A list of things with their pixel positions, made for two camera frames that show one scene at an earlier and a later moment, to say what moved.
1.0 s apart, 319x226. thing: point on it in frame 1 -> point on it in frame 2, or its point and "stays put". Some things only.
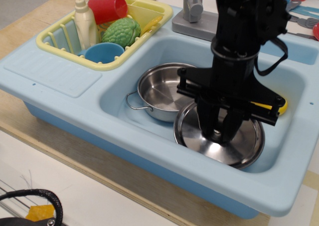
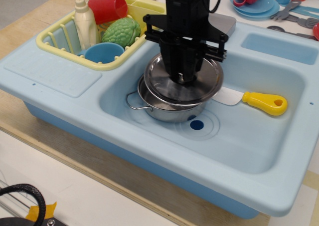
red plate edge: (316, 30) stays put
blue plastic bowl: (103, 52) stays put
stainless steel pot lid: (244, 148) -> (159, 83)
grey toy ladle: (304, 35) stays put
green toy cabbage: (123, 31) stays put
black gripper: (230, 83) -> (186, 18)
